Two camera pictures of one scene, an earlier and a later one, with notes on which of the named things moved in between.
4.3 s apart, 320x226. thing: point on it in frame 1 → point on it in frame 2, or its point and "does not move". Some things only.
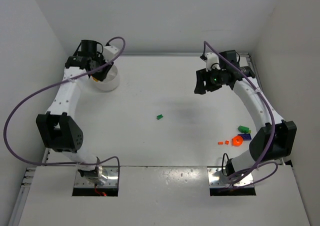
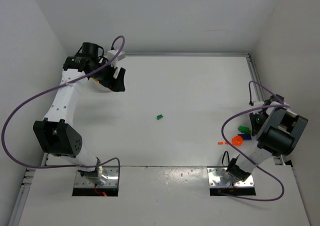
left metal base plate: x=108 y=178 does not move
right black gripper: x=205 y=79 → x=253 y=122
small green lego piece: x=159 y=116 does not move
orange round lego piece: x=237 y=141 does not move
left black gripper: x=100 y=73 → x=110 y=75
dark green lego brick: x=243 y=129 does not move
